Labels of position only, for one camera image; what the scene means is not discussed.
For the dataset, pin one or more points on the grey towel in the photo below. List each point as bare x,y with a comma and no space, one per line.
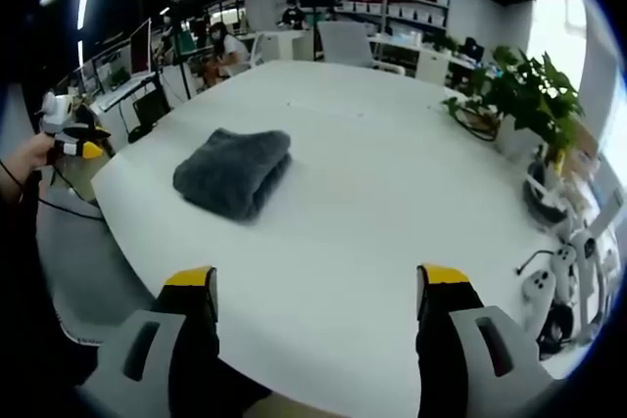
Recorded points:
234,171

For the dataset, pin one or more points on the person's dark trousers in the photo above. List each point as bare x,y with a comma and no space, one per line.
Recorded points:
29,266

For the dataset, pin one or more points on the white plant pot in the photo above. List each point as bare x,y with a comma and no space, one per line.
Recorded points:
514,136

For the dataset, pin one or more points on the computer monitor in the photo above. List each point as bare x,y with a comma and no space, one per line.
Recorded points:
140,48

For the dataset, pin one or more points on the white handheld controller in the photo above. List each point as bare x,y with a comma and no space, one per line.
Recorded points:
539,288
564,266

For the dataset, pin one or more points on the white office chair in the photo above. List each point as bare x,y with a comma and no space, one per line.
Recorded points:
345,43

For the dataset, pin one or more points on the white storage shelf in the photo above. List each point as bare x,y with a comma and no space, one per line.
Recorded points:
392,7

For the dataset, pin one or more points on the green potted plant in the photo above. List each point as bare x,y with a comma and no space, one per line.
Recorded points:
531,90

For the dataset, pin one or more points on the person's left hand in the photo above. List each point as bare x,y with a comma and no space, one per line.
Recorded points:
27,153

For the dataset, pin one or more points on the black headset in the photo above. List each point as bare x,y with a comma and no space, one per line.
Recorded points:
556,330

